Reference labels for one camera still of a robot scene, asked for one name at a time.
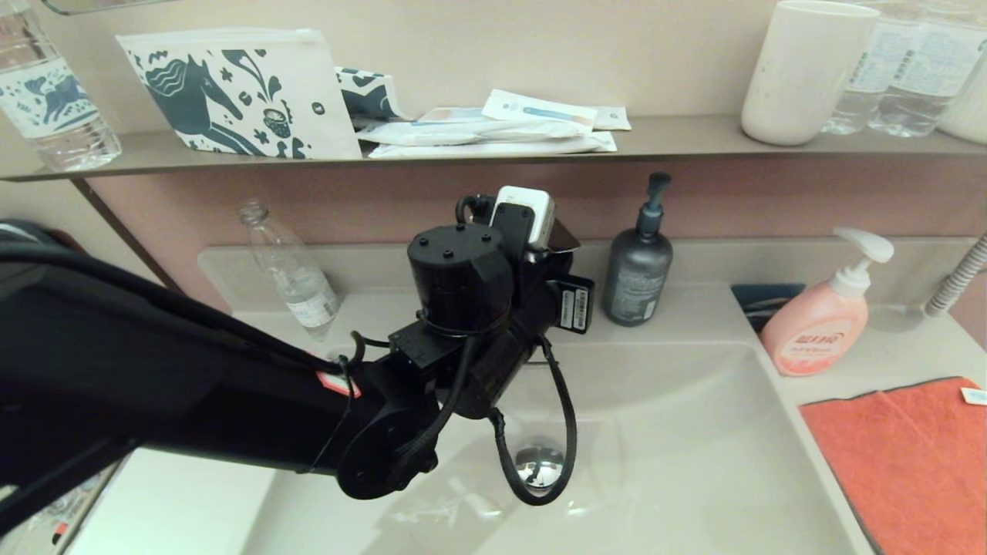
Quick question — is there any orange microfibre cloth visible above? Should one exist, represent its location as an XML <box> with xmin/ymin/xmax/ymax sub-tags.
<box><xmin>797</xmin><ymin>376</ymin><xmax>987</xmax><ymax>555</ymax></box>

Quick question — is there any white wash basin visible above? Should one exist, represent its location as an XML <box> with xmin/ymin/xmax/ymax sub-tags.
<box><xmin>66</xmin><ymin>237</ymin><xmax>987</xmax><ymax>555</ymax></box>

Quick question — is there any dark grey pump bottle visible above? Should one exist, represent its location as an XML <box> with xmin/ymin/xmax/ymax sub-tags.
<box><xmin>601</xmin><ymin>171</ymin><xmax>674</xmax><ymax>328</ymax></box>

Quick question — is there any chrome drain stopper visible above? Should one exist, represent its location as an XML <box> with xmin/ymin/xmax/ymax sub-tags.
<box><xmin>515</xmin><ymin>441</ymin><xmax>568</xmax><ymax>491</ymax></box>

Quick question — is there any white sachet blue stripe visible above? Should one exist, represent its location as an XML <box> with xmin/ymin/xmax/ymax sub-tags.
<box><xmin>483</xmin><ymin>89</ymin><xmax>599</xmax><ymax>129</ymax></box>

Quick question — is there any white sachet peach print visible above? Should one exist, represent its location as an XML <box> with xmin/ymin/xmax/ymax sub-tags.
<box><xmin>416</xmin><ymin>106</ymin><xmax>494</xmax><ymax>126</ymax></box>

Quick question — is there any dark blue soap dish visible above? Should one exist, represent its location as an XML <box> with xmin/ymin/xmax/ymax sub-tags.
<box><xmin>729</xmin><ymin>283</ymin><xmax>806</xmax><ymax>335</ymax></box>

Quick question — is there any empty clear plastic bottle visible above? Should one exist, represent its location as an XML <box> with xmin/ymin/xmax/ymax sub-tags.
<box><xmin>237</xmin><ymin>199</ymin><xmax>343</xmax><ymax>341</ymax></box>

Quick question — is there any small blue print pouch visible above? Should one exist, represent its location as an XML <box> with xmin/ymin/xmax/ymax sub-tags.
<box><xmin>335</xmin><ymin>66</ymin><xmax>412</xmax><ymax>124</ymax></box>

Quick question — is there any pink pump soap bottle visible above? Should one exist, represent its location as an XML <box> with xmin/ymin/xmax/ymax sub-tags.
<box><xmin>759</xmin><ymin>227</ymin><xmax>895</xmax><ymax>378</ymax></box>

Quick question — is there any tall white cup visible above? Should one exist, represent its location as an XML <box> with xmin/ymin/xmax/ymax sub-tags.
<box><xmin>740</xmin><ymin>0</ymin><xmax>880</xmax><ymax>147</ymax></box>

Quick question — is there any white pouch blue horse print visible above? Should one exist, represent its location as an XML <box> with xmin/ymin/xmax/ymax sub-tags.
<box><xmin>116</xmin><ymin>29</ymin><xmax>363</xmax><ymax>161</ymax></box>

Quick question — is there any clear water bottle white label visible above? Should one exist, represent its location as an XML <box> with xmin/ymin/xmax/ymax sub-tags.
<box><xmin>867</xmin><ymin>0</ymin><xmax>987</xmax><ymax>139</ymax></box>
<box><xmin>820</xmin><ymin>0</ymin><xmax>899</xmax><ymax>136</ymax></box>

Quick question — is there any white ribbed container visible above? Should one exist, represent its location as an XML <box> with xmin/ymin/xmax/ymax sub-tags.
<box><xmin>937</xmin><ymin>54</ymin><xmax>987</xmax><ymax>146</ymax></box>

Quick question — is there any dark grey hair dryer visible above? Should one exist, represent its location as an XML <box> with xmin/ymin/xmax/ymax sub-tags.
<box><xmin>0</xmin><ymin>219</ymin><xmax>66</xmax><ymax>251</ymax></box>

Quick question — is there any clear bottle blue deer label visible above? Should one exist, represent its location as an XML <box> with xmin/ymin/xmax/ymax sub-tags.
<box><xmin>0</xmin><ymin>0</ymin><xmax>124</xmax><ymax>173</ymax></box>

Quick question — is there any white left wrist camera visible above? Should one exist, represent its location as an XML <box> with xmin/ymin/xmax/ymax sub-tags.
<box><xmin>490</xmin><ymin>185</ymin><xmax>556</xmax><ymax>251</ymax></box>

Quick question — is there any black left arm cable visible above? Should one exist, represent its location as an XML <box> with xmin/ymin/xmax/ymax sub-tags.
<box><xmin>487</xmin><ymin>338</ymin><xmax>578</xmax><ymax>507</ymax></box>

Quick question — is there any grey wall shelf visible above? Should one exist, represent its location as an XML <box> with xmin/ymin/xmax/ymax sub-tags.
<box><xmin>0</xmin><ymin>114</ymin><xmax>987</xmax><ymax>183</ymax></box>

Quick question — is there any grey corrugated hose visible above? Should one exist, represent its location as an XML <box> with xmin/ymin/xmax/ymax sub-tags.
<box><xmin>923</xmin><ymin>230</ymin><xmax>987</xmax><ymax>318</ymax></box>

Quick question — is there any beige towel rail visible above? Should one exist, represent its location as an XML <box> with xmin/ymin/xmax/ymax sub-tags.
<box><xmin>52</xmin><ymin>462</ymin><xmax>128</xmax><ymax>555</ymax></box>

